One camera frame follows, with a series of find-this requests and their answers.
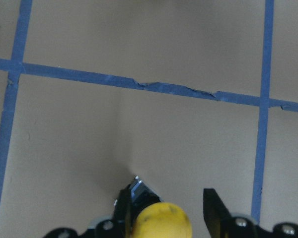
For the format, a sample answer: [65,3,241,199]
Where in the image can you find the yellow push button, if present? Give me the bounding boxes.
[125,176,193,238]

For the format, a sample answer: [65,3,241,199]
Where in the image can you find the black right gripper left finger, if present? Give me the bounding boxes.
[113,188,132,238]

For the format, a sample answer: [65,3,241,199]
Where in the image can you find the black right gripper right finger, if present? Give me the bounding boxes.
[203,188,233,238]

